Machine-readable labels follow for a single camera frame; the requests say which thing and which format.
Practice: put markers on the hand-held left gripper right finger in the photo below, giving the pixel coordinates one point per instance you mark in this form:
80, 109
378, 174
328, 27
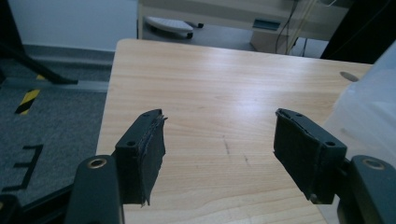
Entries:
308, 155

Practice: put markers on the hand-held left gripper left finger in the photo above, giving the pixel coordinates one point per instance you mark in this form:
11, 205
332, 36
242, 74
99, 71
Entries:
137, 155

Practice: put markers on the clear plastic storage box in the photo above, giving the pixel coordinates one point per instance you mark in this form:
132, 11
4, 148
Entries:
370, 109

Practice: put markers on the black floor tape marking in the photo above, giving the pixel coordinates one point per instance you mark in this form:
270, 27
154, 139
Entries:
31, 165

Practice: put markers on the yellow-black floor tape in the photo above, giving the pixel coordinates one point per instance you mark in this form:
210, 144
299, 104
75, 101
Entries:
41, 77
28, 101

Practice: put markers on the low wheeled base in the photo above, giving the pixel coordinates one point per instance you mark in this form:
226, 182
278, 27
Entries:
169, 25

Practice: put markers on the black metal stand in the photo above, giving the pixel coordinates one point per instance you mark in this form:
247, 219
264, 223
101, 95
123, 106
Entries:
31, 63

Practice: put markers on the light wooden desk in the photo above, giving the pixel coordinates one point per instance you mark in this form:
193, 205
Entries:
218, 12

